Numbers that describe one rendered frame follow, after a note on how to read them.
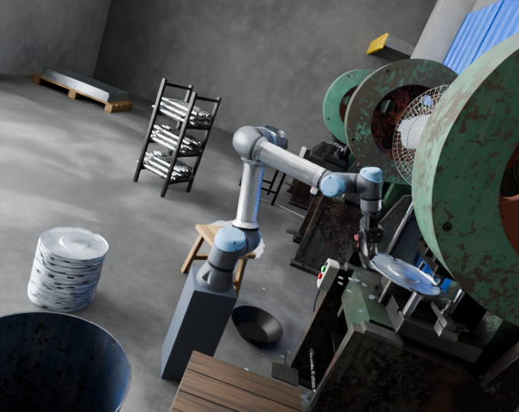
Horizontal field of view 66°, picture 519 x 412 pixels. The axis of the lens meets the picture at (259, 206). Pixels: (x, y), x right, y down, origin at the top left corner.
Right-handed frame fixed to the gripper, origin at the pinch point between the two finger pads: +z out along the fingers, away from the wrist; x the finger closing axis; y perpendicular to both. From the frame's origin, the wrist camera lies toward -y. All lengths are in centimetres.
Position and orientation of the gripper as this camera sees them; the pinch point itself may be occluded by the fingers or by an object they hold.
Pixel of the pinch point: (369, 257)
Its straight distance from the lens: 162.5
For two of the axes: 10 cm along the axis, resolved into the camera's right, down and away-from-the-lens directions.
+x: 10.0, -0.5, -0.7
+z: 0.7, 9.5, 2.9
